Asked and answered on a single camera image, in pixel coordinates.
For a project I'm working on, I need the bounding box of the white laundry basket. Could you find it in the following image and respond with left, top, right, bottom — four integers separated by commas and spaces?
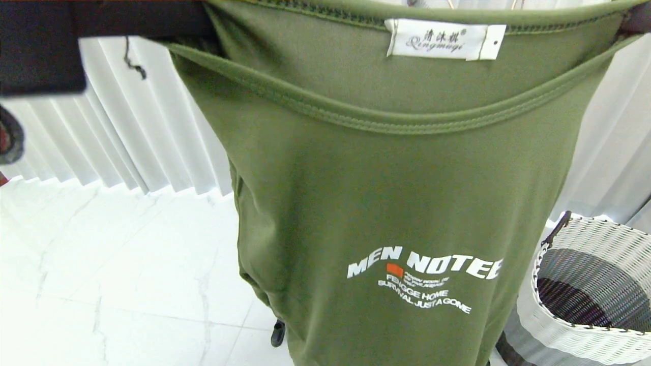
516, 211, 651, 366

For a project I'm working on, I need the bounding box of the white curtain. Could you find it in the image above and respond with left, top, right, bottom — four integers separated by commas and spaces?
0, 0, 651, 229

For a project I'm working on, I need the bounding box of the green printed shirt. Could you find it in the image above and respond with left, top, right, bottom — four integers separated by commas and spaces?
163, 0, 651, 366

